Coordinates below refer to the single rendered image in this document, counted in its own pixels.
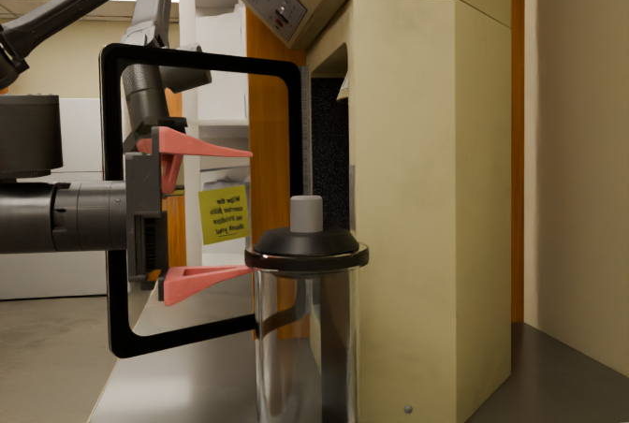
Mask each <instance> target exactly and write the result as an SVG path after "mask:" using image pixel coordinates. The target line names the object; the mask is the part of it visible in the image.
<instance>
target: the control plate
mask: <svg viewBox="0 0 629 423"><path fill-rule="evenodd" d="M246 1H247V2H248V3H249V4H250V5H251V6H252V7H253V8H254V9H255V10H256V11H257V12H258V13H259V14H260V15H261V16H262V17H263V18H264V19H265V20H266V21H267V22H268V23H269V24H270V25H271V26H272V27H273V28H274V29H275V30H276V31H277V32H278V33H279V34H280V35H281V36H282V37H283V38H284V39H285V40H286V42H288V41H289V40H290V38H291V37H292V36H293V34H294V32H295V31H296V29H297V27H298V26H299V24H300V22H301V20H302V19H303V17H304V15H305V14H306V12H307V9H306V8H305V7H304V6H303V5H302V4H301V2H300V1H299V0H289V2H290V4H288V3H287V4H286V5H287V7H288V8H285V9H284V11H285V13H283V14H282V15H283V16H284V17H285V18H286V19H287V20H288V21H289V23H288V24H286V23H284V22H283V21H282V20H281V19H280V18H279V17H278V16H277V15H276V13H275V9H277V10H278V11H279V12H280V11H281V8H282V6H283V3H284V1H285V0H246ZM275 19H278V20H279V21H280V22H281V23H282V24H283V27H280V26H279V25H278V24H277V23H276V22H275ZM274 24H276V25H277V26H278V27H279V28H280V30H278V29H277V28H276V27H275V25H274Z"/></svg>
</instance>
